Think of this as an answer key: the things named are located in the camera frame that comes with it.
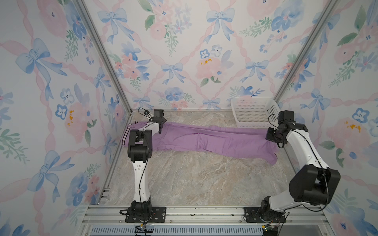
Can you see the left aluminium corner post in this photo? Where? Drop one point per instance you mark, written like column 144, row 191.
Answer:
column 89, row 24

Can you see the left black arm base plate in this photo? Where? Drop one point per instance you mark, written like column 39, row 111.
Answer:
column 148, row 215

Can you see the white plastic perforated basket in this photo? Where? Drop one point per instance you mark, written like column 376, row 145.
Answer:
column 253, row 112

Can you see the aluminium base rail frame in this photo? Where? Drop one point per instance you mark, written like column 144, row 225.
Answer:
column 202, row 221

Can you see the right aluminium corner post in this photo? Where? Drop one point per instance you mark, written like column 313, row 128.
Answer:
column 323, row 18

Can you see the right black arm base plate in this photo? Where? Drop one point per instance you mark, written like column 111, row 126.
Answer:
column 254, row 214

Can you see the purple long pants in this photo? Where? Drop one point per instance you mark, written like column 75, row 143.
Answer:
column 226, row 141

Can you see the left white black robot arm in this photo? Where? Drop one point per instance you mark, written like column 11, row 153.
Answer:
column 140, row 150

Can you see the aluminium corner post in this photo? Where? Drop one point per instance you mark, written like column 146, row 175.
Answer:
column 89, row 24
column 323, row 18

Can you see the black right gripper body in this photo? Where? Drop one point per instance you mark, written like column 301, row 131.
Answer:
column 272, row 135

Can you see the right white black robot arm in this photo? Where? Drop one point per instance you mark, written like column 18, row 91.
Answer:
column 313, row 185

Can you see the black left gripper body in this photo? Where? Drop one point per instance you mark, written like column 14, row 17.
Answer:
column 163, row 120

